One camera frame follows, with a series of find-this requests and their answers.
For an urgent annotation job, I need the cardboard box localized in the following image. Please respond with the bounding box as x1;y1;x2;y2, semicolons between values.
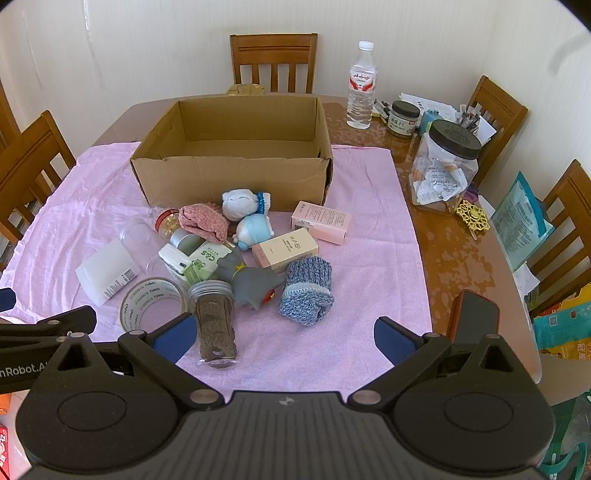
130;95;334;216

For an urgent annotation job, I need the wooden dining chair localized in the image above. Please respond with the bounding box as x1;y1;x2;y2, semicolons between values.
526;159;591;319
466;75;528;186
229;33;318;96
0;80;22;149
0;110;77;274

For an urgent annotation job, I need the clear plastic jar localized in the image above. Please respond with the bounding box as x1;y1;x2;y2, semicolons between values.
119;220;163;274

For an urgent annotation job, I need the blue knitted sock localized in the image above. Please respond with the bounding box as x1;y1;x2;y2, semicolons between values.
278;257;335;328

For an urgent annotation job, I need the small jar with dark lid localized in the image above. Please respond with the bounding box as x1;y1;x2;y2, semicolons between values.
386;100;421;138

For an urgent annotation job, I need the pink cloth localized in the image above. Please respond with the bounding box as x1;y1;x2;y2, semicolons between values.
0;141;435;376

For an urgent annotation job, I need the red packet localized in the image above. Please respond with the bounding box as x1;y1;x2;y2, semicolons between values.
0;392;22;479

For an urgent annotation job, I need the colourful printed bag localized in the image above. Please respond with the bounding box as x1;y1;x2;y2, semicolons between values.
531;294;591;361

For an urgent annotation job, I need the clear tape roll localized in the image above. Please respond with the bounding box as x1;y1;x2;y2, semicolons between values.
119;276;186;331

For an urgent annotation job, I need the green bag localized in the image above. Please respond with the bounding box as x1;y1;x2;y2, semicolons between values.
522;391;591;480

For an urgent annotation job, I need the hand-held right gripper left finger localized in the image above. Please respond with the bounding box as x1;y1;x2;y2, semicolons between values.
34;313;221;409

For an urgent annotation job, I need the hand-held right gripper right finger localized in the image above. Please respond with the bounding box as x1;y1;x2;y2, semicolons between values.
350;316;536;409

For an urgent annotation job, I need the grey shark toy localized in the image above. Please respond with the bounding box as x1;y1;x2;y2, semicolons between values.
214;255;287;310

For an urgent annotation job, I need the large clear jar black lid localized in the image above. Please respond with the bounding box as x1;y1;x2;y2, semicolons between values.
409;119;484;217

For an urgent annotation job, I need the smartphone with orange case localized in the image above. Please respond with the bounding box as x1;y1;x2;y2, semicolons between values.
445;289;501;348

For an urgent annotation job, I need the clear pen holder with pens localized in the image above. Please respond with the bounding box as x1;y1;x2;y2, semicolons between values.
455;104;484;136

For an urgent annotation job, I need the blue and white bunny figure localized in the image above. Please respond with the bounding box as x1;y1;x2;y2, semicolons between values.
230;214;271;250

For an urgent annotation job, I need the green tissue packet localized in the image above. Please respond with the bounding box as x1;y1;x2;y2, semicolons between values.
159;243;200;280
184;243;241;284

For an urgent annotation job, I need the clear jar with brown sock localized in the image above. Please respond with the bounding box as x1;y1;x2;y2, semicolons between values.
188;280;239;369

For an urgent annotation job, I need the clear plastic water bottle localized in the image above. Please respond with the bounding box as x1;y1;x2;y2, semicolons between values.
346;41;378;130

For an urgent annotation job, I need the beige carton box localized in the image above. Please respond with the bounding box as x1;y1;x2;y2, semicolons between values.
252;227;320;271

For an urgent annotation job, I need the white plush toy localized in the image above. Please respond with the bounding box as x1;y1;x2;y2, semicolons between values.
221;189;274;220

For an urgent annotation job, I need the small grey-green jar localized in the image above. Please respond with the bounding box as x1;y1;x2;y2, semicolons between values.
169;229;209;255

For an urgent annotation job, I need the teal packet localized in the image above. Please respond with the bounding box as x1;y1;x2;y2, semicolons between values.
490;171;555;271

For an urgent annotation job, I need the gold ornament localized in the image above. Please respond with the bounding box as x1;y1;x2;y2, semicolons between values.
456;198;491;239

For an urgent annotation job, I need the glass jar with yellow capsules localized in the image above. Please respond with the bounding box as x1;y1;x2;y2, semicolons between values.
148;206;184;241

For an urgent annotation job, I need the frosted white container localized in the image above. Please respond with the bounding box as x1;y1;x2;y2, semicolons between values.
76;239;142;306

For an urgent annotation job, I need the pink carton box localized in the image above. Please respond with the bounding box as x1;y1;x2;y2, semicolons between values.
290;200;352;245

